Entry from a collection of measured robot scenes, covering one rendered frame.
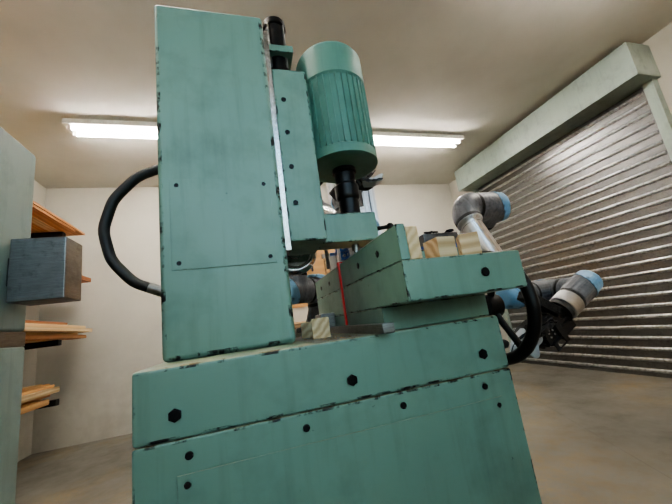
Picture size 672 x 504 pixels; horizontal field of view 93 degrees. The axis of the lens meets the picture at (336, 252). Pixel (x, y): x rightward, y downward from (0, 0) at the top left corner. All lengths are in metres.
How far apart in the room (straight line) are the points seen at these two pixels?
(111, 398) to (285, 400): 3.83
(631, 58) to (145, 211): 4.86
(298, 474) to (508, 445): 0.34
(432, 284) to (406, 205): 4.52
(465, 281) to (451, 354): 0.14
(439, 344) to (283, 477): 0.30
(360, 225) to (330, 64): 0.40
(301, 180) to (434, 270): 0.37
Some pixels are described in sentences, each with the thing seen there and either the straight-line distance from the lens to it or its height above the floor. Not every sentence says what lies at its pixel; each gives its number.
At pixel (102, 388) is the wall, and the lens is 4.29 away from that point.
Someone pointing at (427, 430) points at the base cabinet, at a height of 0.65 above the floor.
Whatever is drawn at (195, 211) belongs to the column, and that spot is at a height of 1.06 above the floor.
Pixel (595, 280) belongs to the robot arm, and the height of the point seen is 0.84.
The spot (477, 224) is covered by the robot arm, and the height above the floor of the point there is 1.09.
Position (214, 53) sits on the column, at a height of 1.41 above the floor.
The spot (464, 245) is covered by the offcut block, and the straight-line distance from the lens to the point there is 0.60.
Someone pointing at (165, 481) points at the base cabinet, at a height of 0.67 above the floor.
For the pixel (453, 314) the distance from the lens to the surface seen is 0.62.
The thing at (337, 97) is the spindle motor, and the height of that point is 1.34.
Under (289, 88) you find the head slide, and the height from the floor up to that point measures 1.37.
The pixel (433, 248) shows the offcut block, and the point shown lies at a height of 0.92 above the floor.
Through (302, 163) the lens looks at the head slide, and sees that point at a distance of 0.74.
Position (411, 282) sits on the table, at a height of 0.87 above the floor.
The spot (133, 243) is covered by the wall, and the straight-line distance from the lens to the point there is 4.35.
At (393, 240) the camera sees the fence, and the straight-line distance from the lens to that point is 0.48.
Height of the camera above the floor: 0.83
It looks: 12 degrees up
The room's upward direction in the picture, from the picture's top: 8 degrees counter-clockwise
